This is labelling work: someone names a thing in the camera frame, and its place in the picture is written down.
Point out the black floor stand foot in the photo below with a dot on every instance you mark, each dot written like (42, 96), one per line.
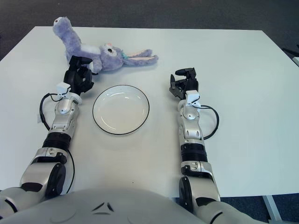
(290, 51)

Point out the white floor box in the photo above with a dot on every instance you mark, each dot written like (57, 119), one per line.
(296, 61)

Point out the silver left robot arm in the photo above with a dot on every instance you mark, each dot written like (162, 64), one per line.
(63, 116)

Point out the white plate with black rim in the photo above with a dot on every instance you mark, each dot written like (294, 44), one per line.
(121, 112)

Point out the white right wrist sensor box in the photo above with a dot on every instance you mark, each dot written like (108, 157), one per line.
(192, 96)

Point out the purple plush bunny doll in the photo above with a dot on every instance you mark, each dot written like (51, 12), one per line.
(109, 58)

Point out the grey table leg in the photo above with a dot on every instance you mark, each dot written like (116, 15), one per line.
(272, 207)

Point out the grey robot torso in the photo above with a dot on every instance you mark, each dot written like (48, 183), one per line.
(105, 210)

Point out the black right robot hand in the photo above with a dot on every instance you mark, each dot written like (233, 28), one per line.
(190, 84)

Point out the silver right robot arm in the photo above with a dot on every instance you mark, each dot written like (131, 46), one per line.
(191, 130)

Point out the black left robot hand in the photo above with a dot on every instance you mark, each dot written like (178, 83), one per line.
(77, 79)

